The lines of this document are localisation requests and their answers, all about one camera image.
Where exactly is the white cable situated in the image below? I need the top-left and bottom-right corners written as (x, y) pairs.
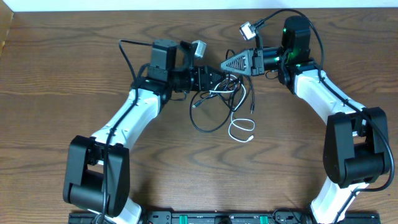
top-left (208, 73), bottom-right (256, 143)

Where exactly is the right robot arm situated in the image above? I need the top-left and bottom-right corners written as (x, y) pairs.
top-left (221, 11), bottom-right (396, 223)

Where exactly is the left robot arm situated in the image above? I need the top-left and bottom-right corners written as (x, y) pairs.
top-left (63, 39), bottom-right (226, 223)

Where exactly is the cardboard box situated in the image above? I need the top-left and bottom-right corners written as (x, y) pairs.
top-left (0, 0), bottom-right (14, 54)

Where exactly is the black left camera cable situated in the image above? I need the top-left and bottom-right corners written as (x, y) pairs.
top-left (93, 39), bottom-right (155, 224)

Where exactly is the black camera cable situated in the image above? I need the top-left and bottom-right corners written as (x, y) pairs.
top-left (254, 8), bottom-right (396, 224)
top-left (93, 39), bottom-right (155, 224)

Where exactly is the black right camera cable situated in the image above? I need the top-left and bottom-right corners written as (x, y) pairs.
top-left (254, 8), bottom-right (396, 224)

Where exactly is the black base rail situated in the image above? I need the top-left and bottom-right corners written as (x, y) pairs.
top-left (67, 210), bottom-right (381, 224)

